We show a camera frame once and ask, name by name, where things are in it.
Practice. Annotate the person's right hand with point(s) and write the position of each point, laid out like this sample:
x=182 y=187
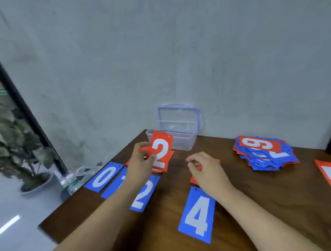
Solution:
x=210 y=175

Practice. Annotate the person's left hand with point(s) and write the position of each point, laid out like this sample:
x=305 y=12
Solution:
x=138 y=168

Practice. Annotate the person's right thumb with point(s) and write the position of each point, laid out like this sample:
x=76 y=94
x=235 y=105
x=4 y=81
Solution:
x=193 y=170

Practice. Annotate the person's left thumb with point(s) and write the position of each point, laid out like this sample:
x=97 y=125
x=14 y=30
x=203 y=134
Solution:
x=151 y=159

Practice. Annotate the red number card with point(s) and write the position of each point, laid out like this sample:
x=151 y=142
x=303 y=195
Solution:
x=194 y=181
x=324 y=170
x=165 y=141

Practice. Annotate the person's right forearm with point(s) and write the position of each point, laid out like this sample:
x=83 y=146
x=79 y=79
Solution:
x=263 y=222

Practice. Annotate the person's left forearm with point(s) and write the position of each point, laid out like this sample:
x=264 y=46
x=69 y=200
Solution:
x=103 y=219

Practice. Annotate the stack of red cards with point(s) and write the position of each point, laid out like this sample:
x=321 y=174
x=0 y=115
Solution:
x=157 y=170

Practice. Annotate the clear plastic container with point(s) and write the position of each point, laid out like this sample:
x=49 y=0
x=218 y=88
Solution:
x=178 y=142

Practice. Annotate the blue number card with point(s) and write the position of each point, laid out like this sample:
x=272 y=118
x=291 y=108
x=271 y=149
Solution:
x=144 y=196
x=113 y=186
x=197 y=217
x=103 y=177

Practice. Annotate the clear lid with blue rim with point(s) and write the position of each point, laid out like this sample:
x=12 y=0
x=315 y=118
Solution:
x=178 y=107

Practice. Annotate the clear plastic bag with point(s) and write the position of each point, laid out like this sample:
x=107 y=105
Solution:
x=88 y=170

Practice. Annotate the pile of blue red cards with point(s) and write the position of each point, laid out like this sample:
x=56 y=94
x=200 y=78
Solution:
x=266 y=155

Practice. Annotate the clear plastic water bottle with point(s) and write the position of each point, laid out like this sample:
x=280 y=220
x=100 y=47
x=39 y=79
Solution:
x=69 y=185

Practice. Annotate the grey plant pot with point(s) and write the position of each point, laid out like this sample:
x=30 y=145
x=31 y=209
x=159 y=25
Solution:
x=36 y=185

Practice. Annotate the green potted plant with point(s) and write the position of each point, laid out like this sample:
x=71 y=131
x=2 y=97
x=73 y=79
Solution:
x=18 y=144

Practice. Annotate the dark object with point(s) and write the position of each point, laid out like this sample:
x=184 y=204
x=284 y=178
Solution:
x=328 y=146

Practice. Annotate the black window frame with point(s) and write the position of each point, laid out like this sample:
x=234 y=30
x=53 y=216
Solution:
x=28 y=113

